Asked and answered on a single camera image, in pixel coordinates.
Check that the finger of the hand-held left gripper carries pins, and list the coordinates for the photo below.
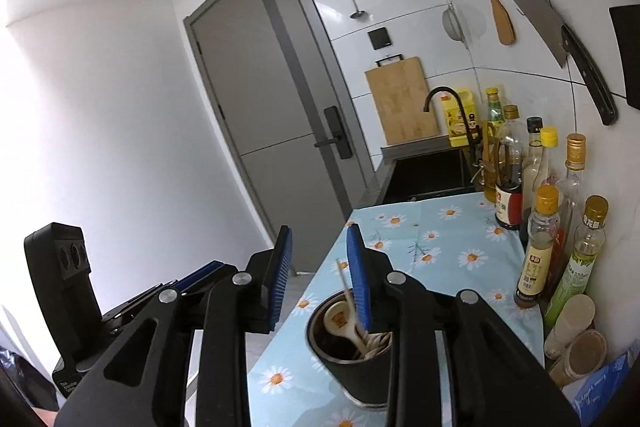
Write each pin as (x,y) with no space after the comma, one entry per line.
(200,277)

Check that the black metal utensil cup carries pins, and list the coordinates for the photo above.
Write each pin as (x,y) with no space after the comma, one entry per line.
(360,379)

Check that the green cap oil bottle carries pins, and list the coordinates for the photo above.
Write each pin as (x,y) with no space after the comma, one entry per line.
(492,117)

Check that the yellow oil jug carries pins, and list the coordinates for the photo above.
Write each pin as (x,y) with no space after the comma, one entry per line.
(457,122)

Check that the black flat wall item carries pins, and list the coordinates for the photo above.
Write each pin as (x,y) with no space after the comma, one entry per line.
(627,52)

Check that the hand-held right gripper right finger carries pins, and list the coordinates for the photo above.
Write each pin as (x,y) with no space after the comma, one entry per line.
(357,277)

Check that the dark shiny bag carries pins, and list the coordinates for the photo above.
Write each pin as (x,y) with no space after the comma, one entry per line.
(22,382)

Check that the green label oil bottle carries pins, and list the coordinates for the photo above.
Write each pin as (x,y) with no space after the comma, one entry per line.
(575,277)

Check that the black sink faucet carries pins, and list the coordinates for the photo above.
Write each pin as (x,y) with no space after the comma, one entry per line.
(452,94)

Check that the pile of wooden chopsticks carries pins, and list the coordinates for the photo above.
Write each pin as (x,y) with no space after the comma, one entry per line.
(377,342)

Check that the brown seasoning jar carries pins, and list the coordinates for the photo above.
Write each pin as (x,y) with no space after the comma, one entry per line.
(580,357)

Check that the dark kitchen sink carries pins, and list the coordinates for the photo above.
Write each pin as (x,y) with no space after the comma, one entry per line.
(430,172)

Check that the yellow cap clear bottle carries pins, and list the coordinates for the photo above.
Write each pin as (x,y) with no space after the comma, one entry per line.
(548,142)

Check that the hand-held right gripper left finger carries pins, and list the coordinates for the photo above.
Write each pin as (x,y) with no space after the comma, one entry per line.
(280,277)

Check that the blue daisy print tablecloth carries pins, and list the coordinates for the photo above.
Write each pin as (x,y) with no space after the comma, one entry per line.
(440,252)

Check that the black cap clear bottle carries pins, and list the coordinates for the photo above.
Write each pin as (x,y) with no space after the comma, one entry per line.
(533,157)

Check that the grey door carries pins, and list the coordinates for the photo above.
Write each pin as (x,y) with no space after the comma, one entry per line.
(265,82)

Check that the blue and white packet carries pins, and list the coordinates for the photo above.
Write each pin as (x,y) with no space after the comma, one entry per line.
(605,382)

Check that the wooden cutting board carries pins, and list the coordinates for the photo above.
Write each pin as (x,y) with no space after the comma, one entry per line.
(400,102)

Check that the white seasoning jar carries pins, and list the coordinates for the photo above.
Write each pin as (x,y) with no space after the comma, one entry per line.
(570,322)

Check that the black wall socket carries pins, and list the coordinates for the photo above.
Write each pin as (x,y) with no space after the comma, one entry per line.
(380,38)

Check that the hanging metal strainer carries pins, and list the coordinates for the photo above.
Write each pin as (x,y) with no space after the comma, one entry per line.
(454,24)

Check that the tall gold cap clear bottle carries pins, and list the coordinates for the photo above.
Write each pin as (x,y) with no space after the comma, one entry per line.
(574,167)

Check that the cream spoon with bear print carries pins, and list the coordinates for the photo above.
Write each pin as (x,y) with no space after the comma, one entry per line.
(336,317)

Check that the red label soy sauce bottle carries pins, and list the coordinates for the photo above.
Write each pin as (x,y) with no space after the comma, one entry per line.
(509,202)

